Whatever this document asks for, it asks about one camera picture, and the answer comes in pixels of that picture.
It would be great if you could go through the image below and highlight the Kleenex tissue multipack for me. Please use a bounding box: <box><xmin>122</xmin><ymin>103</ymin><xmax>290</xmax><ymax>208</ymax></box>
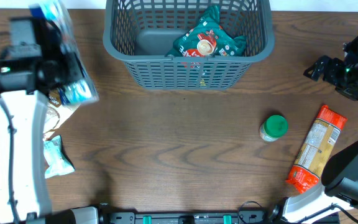
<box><xmin>29</xmin><ymin>1</ymin><xmax>99</xmax><ymax>105</ymax></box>

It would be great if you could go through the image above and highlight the beige Pantree snack bag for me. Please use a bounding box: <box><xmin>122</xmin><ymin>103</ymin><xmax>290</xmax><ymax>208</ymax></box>
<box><xmin>43</xmin><ymin>90</ymin><xmax>79</xmax><ymax>141</ymax></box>

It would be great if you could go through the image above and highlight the green lid jar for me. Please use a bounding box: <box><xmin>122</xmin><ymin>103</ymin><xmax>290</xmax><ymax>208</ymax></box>
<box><xmin>259</xmin><ymin>114</ymin><xmax>288</xmax><ymax>142</ymax></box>

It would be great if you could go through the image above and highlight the light teal small packet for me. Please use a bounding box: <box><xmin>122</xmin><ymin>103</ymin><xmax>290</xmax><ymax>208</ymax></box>
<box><xmin>44</xmin><ymin>135</ymin><xmax>75</xmax><ymax>179</ymax></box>

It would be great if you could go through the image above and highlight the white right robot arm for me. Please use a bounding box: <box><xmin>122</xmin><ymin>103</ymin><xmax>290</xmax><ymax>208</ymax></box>
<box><xmin>274</xmin><ymin>37</ymin><xmax>358</xmax><ymax>223</ymax></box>

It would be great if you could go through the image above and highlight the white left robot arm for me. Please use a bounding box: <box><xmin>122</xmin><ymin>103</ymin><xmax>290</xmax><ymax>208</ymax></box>
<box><xmin>0</xmin><ymin>17</ymin><xmax>84</xmax><ymax>223</ymax></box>

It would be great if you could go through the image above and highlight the orange spaghetti package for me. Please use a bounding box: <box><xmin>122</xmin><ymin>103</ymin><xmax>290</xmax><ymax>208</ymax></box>
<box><xmin>286</xmin><ymin>105</ymin><xmax>347</xmax><ymax>194</ymax></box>

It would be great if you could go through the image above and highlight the grey plastic basket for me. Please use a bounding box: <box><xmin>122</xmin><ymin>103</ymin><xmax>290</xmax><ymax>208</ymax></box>
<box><xmin>103</xmin><ymin>0</ymin><xmax>274</xmax><ymax>90</ymax></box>

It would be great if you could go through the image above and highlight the green coffee snack bag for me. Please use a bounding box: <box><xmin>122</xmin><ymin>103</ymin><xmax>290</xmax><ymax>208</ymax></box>
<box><xmin>166</xmin><ymin>5</ymin><xmax>246</xmax><ymax>57</ymax></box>

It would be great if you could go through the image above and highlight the black cable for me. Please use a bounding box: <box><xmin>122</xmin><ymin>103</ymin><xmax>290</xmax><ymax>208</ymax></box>
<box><xmin>237</xmin><ymin>200</ymin><xmax>269</xmax><ymax>224</ymax></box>

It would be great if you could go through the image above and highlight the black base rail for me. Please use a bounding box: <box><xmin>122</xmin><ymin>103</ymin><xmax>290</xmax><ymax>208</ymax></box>
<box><xmin>98</xmin><ymin>206</ymin><xmax>286</xmax><ymax>224</ymax></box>

